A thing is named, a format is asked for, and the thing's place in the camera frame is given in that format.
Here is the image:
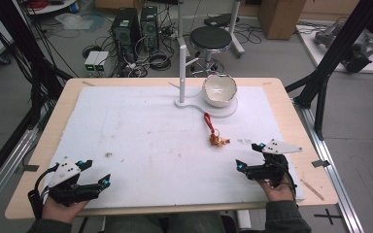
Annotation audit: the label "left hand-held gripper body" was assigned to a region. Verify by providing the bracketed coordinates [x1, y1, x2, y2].
[47, 156, 101, 207]

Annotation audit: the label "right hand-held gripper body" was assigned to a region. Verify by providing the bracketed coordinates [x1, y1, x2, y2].
[246, 139, 304, 189]

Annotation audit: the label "person's left hand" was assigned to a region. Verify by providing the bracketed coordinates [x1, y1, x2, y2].
[41, 193, 90, 224]

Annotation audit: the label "person's right hand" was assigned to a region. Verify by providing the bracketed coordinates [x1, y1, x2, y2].
[256, 176, 295, 204]

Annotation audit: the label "thin wooden stick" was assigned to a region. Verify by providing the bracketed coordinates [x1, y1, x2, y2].
[300, 179, 325, 202]

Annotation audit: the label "white foam mat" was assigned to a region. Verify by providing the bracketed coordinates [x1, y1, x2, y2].
[43, 84, 306, 210]

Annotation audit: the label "white cracked-edge bowl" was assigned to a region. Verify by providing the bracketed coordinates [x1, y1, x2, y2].
[201, 73, 238, 109]

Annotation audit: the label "person's legs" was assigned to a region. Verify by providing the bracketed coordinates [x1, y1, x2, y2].
[105, 212, 228, 233]

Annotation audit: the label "white power supply unit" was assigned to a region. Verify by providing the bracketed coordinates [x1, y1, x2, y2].
[93, 50, 111, 73]
[84, 50, 101, 74]

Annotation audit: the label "white hook stand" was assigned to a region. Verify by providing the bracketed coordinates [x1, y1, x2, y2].
[169, 44, 239, 119]

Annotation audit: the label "white platform board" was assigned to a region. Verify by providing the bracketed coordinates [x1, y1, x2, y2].
[295, 23, 373, 75]

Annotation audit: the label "black round stool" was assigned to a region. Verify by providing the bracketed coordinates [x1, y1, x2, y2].
[188, 25, 234, 77]

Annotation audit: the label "brown cardboard box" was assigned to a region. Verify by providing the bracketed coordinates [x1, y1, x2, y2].
[257, 0, 307, 41]

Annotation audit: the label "black flat case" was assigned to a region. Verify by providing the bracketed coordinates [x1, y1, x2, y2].
[203, 13, 241, 27]

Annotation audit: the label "large black computer tower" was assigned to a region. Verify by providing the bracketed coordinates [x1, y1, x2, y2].
[111, 8, 142, 62]

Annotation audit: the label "grey robot device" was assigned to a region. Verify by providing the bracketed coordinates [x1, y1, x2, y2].
[314, 22, 373, 74]

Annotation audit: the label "clear plastic bag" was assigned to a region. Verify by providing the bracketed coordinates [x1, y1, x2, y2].
[54, 13, 106, 32]

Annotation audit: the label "narrow black computer tower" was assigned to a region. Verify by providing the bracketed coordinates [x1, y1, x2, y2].
[140, 5, 160, 52]

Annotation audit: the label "round white table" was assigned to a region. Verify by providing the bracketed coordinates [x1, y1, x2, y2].
[23, 0, 79, 16]

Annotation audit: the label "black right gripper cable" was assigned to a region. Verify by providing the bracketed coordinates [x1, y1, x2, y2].
[273, 154, 298, 203]

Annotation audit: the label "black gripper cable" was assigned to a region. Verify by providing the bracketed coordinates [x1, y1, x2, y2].
[273, 154, 298, 203]
[27, 163, 61, 221]

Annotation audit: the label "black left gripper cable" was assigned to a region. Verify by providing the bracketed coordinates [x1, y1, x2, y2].
[27, 163, 61, 221]

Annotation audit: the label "red strap keychain orange charm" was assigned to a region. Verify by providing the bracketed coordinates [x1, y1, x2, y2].
[203, 112, 231, 149]

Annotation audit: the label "aluminium rail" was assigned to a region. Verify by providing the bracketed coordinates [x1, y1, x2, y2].
[0, 129, 40, 224]
[292, 96, 365, 233]

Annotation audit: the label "black metal frame strut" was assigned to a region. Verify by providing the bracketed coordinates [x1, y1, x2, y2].
[285, 0, 373, 141]

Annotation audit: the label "black metal frame with cables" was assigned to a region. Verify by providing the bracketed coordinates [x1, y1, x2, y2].
[0, 0, 74, 195]

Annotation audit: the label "coiled black cable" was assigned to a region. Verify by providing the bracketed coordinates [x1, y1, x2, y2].
[148, 51, 173, 72]

